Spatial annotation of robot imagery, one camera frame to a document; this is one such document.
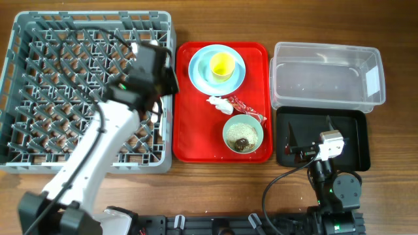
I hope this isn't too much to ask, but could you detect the white plastic fork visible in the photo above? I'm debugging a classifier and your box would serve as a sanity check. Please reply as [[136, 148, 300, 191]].
[[151, 99, 163, 123]]

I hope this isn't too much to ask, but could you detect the light blue bowl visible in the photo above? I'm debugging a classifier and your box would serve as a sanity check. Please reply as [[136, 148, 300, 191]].
[[198, 51, 240, 86]]

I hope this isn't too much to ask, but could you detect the yellow plastic cup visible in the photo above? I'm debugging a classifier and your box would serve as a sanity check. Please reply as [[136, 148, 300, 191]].
[[210, 52, 235, 83]]

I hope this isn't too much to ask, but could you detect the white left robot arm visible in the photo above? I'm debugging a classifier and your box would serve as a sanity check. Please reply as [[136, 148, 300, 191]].
[[18, 40, 178, 234]]

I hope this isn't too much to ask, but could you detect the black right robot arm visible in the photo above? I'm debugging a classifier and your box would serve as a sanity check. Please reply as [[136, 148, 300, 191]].
[[285, 117, 366, 234]]

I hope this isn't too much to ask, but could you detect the grey dishwasher rack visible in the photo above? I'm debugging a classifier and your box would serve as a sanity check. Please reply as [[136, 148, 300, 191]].
[[1, 10, 176, 174]]

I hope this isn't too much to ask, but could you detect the black plastic tray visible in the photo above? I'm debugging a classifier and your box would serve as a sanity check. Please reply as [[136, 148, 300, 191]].
[[276, 106, 371, 172]]

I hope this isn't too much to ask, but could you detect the light blue plate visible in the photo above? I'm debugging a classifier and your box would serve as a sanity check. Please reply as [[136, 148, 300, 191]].
[[188, 44, 246, 97]]

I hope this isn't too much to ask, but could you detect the green bowl with rice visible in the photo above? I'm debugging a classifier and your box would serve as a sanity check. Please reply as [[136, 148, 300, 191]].
[[222, 114, 264, 154]]

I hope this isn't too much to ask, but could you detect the clear plastic bin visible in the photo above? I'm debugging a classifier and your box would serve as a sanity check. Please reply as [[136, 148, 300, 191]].
[[269, 42, 386, 113]]

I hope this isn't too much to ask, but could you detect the red snack wrapper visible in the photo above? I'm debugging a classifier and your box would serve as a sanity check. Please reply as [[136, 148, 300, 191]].
[[227, 96, 267, 125]]

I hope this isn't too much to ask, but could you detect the crumpled white napkin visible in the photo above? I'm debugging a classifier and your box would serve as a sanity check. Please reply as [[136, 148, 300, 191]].
[[207, 96, 234, 115]]

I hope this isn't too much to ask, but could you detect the red plastic tray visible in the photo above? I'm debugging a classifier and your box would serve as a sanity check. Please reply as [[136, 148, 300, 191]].
[[172, 42, 273, 163]]

